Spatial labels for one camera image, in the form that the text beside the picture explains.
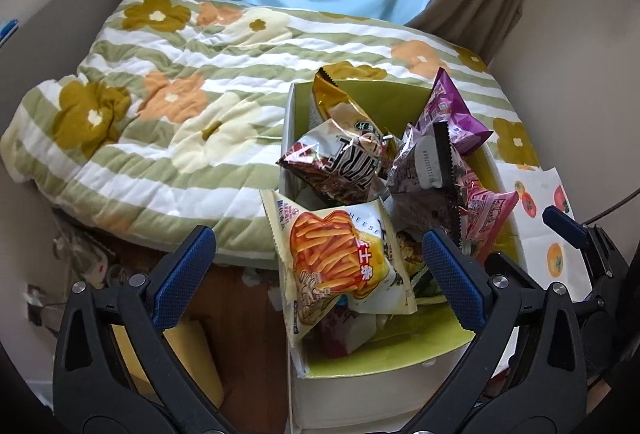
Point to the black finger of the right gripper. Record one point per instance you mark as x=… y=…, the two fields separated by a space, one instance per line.
x=600 y=254

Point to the yellow envelope on floor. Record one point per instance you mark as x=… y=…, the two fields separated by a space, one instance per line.
x=188 y=341

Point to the purple potato chip bag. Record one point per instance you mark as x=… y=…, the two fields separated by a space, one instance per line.
x=446 y=104

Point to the orange brown snack bag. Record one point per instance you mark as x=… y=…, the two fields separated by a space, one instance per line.
x=330 y=102

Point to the pink korean snack bag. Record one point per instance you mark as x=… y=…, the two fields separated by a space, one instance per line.
x=484 y=209

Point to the white storage bin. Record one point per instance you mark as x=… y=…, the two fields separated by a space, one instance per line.
x=380 y=402

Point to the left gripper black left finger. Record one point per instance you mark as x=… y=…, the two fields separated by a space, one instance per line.
x=114 y=370

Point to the dark red chip bag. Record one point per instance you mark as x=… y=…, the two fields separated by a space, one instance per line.
x=339 y=161

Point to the grey patterned potato chip bag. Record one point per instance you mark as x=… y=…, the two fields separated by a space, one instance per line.
x=424 y=286

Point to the blue white small object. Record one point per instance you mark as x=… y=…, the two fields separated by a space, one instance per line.
x=7 y=29

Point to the orange cream cheese snack bag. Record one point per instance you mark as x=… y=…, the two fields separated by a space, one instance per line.
x=344 y=251

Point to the floral striped quilt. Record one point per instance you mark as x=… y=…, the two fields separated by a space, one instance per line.
x=175 y=117

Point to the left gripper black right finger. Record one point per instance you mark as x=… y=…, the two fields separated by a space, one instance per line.
x=525 y=370

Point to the green cardboard box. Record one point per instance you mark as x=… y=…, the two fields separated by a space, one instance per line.
x=433 y=331

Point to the purple brown snack bag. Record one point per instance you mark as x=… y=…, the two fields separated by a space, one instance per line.
x=424 y=193

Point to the grey bed headboard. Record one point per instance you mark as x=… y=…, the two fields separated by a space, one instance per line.
x=49 y=45

